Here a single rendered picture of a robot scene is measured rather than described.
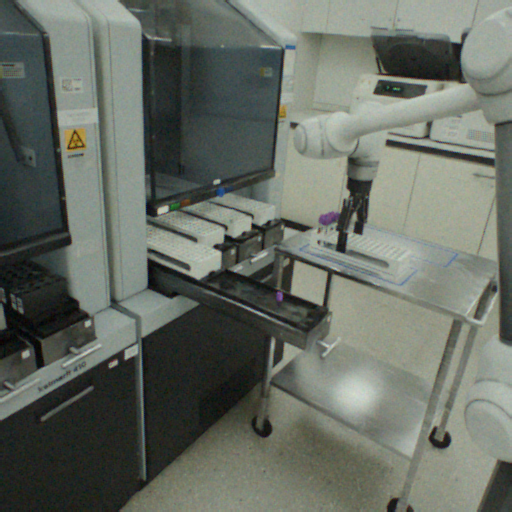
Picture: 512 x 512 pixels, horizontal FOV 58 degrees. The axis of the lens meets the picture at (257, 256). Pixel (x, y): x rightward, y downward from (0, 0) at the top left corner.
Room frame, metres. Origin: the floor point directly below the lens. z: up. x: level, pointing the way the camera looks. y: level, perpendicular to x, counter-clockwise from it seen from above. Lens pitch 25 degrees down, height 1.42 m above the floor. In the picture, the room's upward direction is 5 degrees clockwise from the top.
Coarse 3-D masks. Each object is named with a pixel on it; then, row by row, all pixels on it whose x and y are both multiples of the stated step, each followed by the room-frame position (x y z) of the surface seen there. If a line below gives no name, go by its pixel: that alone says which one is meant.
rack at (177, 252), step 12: (156, 228) 1.34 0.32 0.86; (156, 240) 1.25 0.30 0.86; (168, 240) 1.26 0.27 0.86; (180, 240) 1.27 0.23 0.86; (156, 252) 1.25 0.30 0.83; (168, 252) 1.18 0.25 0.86; (180, 252) 1.18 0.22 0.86; (192, 252) 1.19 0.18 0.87; (204, 252) 1.21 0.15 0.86; (216, 252) 1.20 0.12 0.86; (168, 264) 1.18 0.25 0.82; (180, 264) 1.22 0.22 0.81; (192, 264) 1.13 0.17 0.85; (204, 264) 1.14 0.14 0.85; (216, 264) 1.18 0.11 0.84
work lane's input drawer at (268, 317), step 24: (168, 288) 1.16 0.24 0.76; (192, 288) 1.11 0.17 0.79; (216, 288) 1.08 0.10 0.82; (240, 288) 1.12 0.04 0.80; (264, 288) 1.12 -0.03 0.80; (240, 312) 1.02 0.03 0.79; (264, 312) 1.00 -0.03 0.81; (288, 312) 1.01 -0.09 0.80; (312, 312) 0.99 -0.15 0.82; (288, 336) 0.94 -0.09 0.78; (312, 336) 0.94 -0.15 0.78
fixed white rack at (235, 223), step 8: (184, 208) 1.56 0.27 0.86; (192, 208) 1.56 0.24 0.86; (200, 208) 1.57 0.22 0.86; (208, 208) 1.57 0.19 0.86; (216, 208) 1.58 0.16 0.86; (224, 208) 1.58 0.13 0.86; (192, 216) 1.57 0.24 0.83; (200, 216) 1.57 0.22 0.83; (208, 216) 1.50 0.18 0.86; (216, 216) 1.49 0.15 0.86; (224, 216) 1.50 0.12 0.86; (232, 216) 1.51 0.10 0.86; (240, 216) 1.51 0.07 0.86; (248, 216) 1.52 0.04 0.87; (216, 224) 1.57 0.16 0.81; (224, 224) 1.57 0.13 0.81; (232, 224) 1.44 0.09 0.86; (240, 224) 1.46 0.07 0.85; (248, 224) 1.50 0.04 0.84; (224, 232) 1.46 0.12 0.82; (232, 232) 1.44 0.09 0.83; (240, 232) 1.47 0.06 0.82
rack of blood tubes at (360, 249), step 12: (312, 240) 1.37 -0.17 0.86; (324, 240) 1.35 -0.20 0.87; (336, 240) 1.33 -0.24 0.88; (348, 240) 1.34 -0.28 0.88; (360, 240) 1.35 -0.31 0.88; (372, 240) 1.35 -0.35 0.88; (324, 252) 1.34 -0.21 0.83; (336, 252) 1.32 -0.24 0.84; (348, 252) 1.36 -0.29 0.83; (360, 252) 1.28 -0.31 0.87; (372, 252) 1.26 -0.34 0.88; (384, 252) 1.27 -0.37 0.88; (396, 252) 1.27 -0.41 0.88; (408, 252) 1.28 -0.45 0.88; (372, 264) 1.30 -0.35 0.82; (384, 264) 1.30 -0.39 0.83; (396, 264) 1.21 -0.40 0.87; (408, 264) 1.28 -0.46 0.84; (384, 276) 1.23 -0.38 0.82; (396, 276) 1.21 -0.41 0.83
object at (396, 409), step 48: (384, 240) 1.52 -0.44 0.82; (384, 288) 1.16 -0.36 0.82; (432, 288) 1.18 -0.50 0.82; (480, 288) 1.20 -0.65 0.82; (288, 384) 1.36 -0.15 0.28; (336, 384) 1.39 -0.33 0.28; (384, 384) 1.41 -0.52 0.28; (432, 384) 1.43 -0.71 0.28; (384, 432) 1.17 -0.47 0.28; (432, 432) 1.41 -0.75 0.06
